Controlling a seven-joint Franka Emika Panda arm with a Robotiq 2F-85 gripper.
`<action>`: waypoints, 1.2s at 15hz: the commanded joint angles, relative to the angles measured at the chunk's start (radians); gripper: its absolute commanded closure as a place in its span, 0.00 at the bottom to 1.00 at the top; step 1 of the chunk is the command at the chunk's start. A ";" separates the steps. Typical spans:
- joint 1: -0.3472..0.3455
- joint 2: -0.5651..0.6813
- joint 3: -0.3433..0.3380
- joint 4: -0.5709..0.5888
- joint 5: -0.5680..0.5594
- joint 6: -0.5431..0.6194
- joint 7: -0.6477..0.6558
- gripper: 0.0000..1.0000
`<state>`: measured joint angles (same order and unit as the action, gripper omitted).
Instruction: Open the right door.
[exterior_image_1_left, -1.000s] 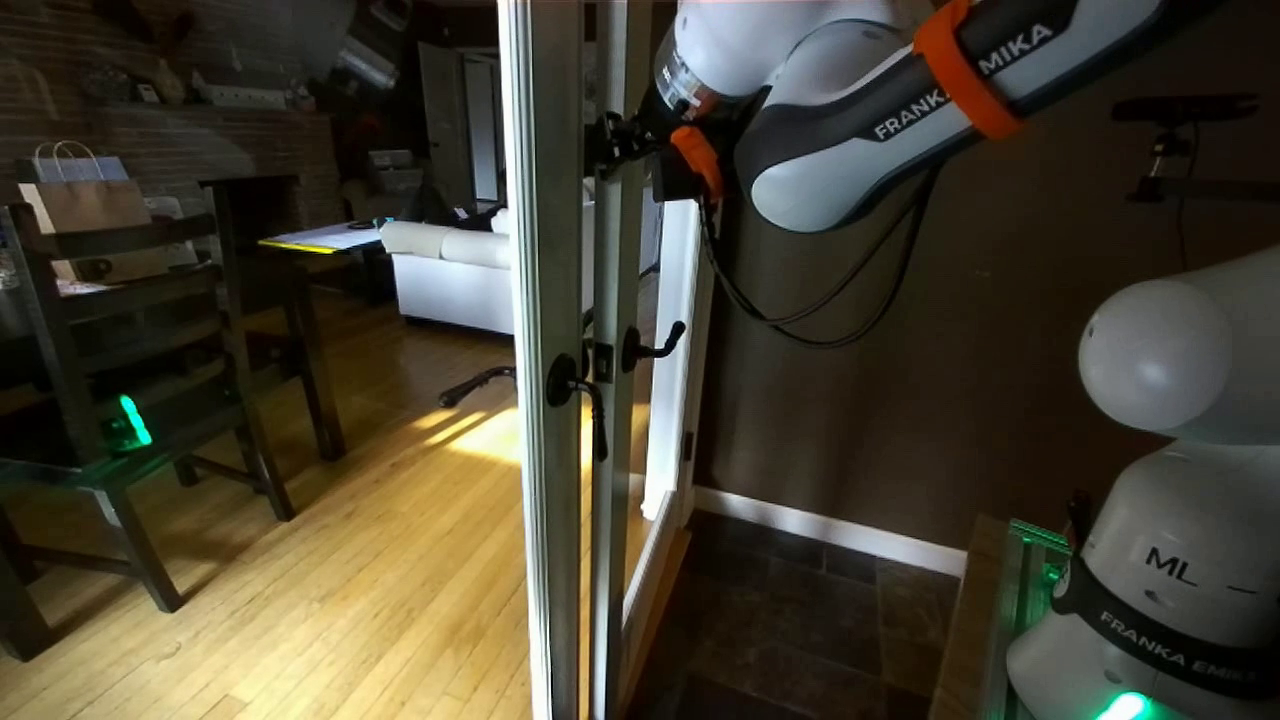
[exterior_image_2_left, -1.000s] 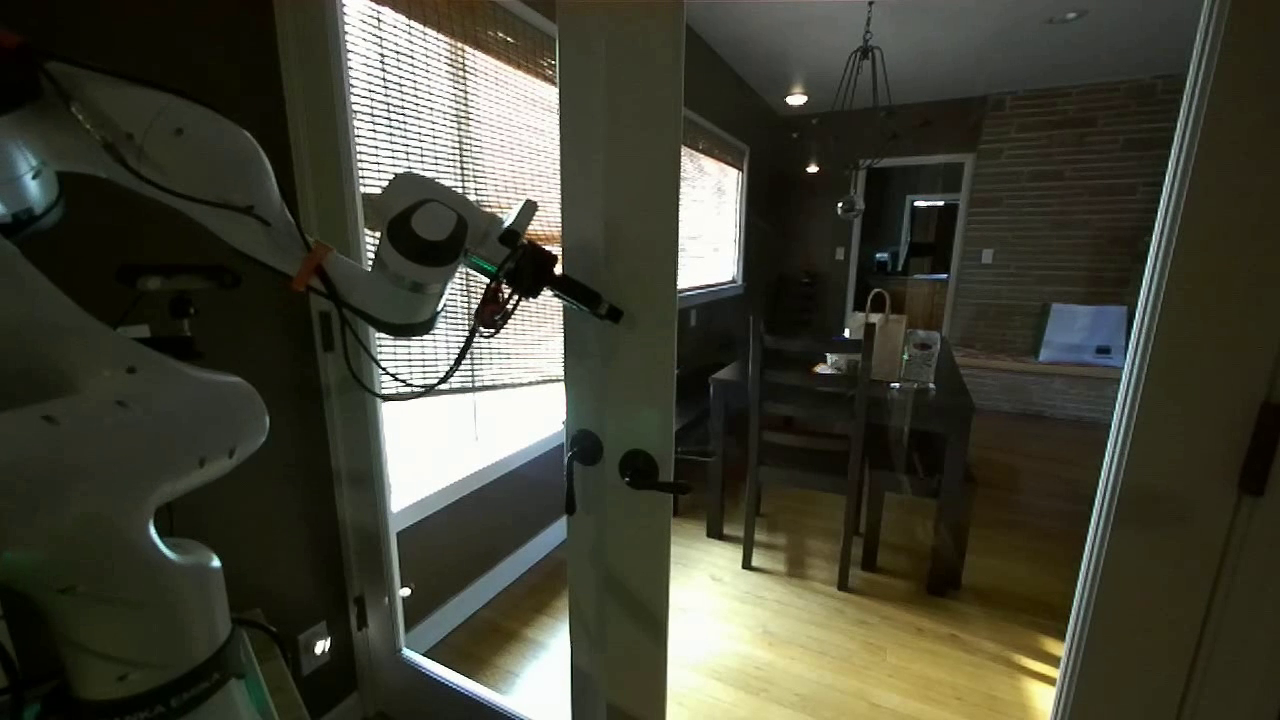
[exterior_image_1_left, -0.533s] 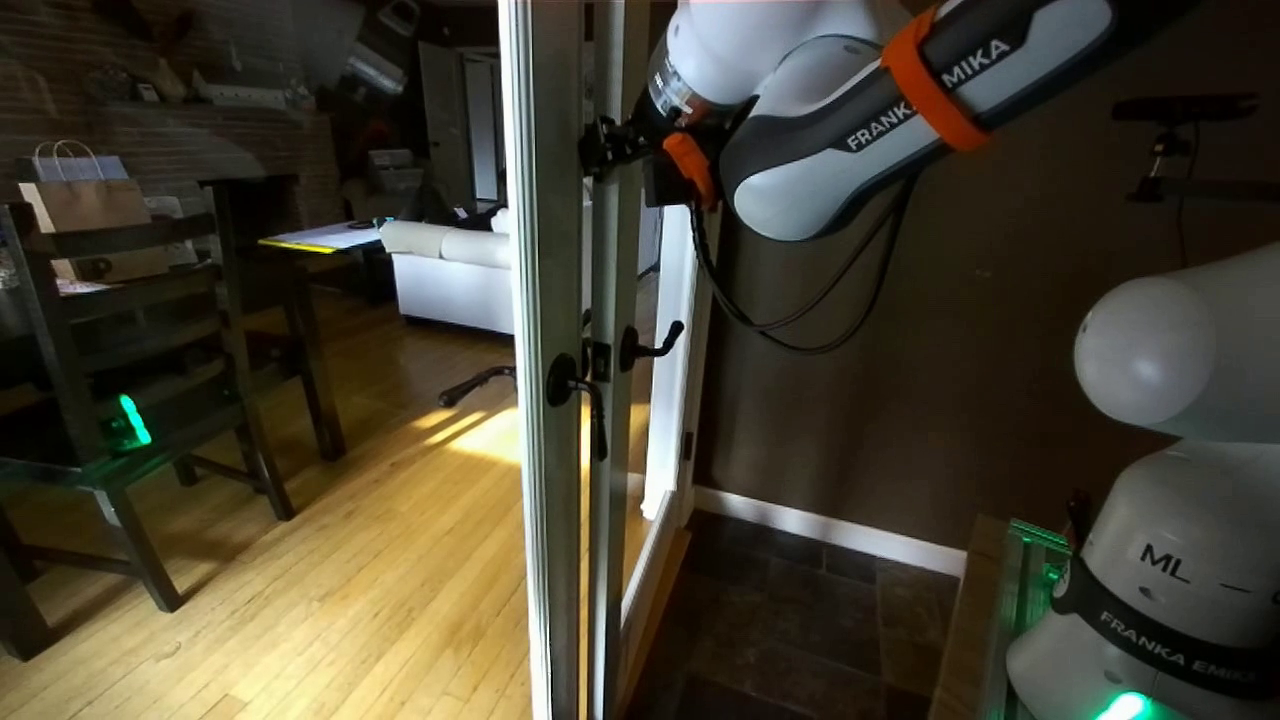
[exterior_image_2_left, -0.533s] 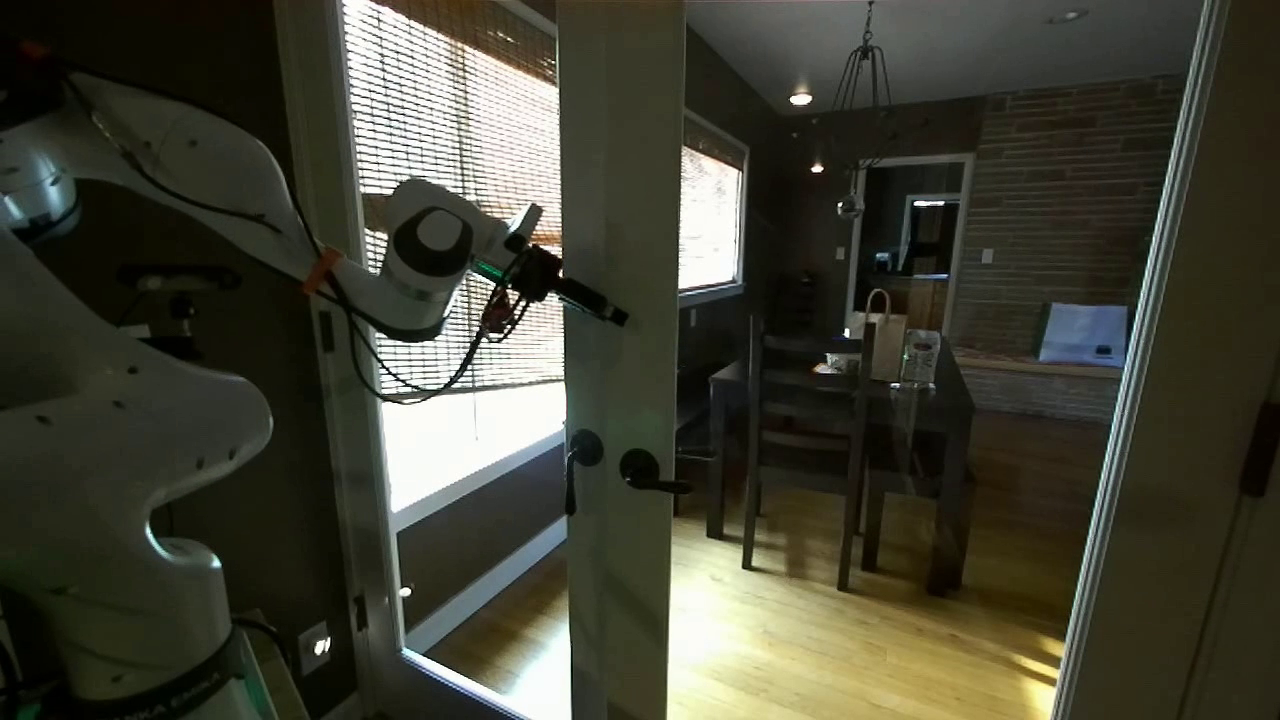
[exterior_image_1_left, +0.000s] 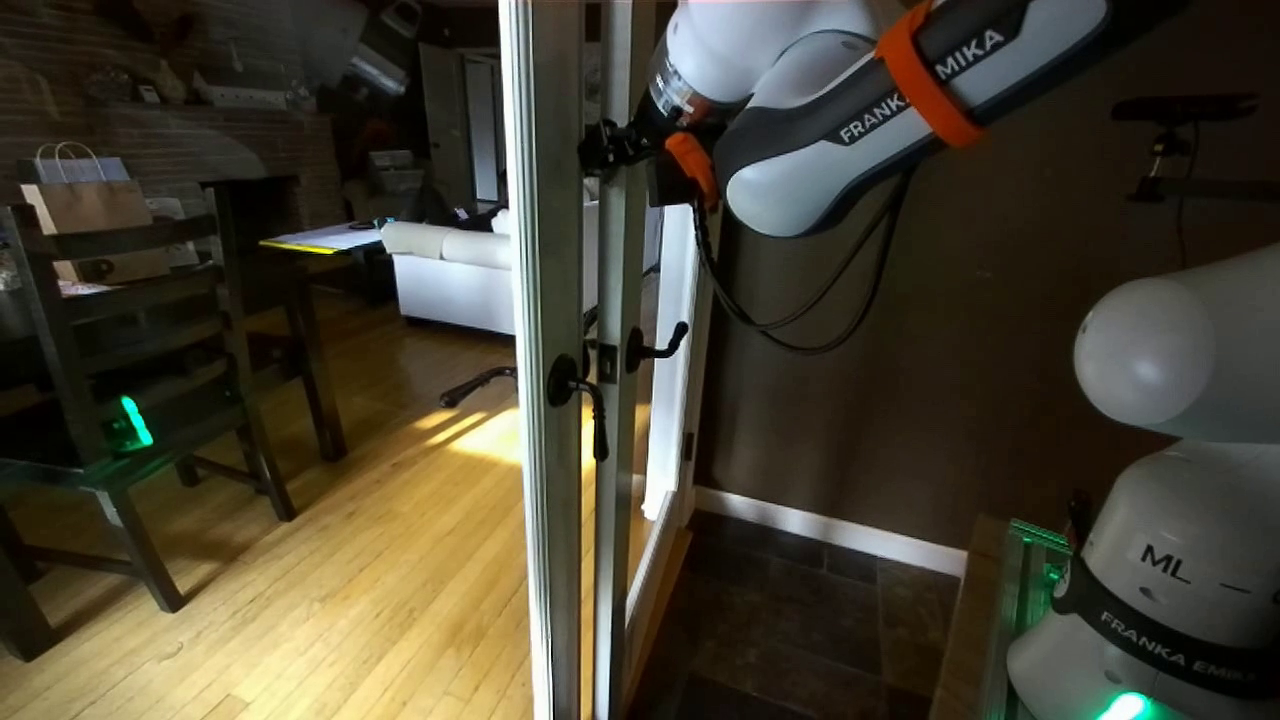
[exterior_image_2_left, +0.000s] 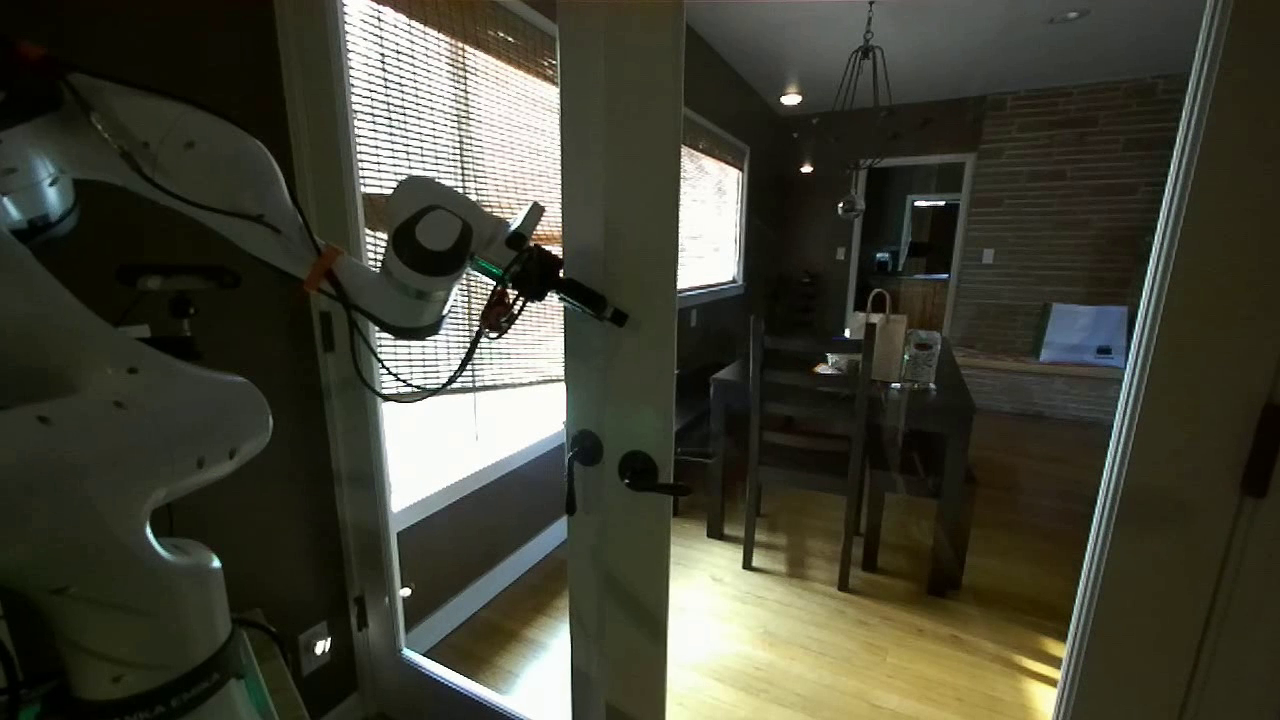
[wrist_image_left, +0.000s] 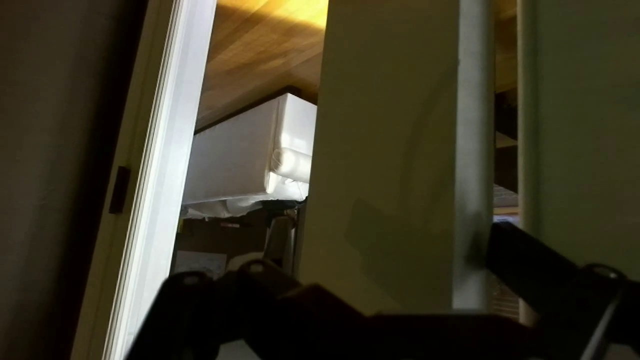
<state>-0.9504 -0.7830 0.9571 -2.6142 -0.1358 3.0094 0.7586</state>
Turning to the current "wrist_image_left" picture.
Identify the white sofa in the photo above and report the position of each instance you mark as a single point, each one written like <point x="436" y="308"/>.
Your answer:
<point x="241" y="153"/>

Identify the black door hinge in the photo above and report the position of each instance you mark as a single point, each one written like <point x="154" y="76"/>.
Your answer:
<point x="121" y="190"/>

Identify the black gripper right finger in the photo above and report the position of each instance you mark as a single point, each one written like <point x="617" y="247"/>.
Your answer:
<point x="567" y="301"/>

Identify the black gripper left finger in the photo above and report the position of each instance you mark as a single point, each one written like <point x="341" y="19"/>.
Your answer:
<point x="233" y="320"/>

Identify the white door frame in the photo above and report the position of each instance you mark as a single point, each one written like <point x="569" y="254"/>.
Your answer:
<point x="153" y="166"/>

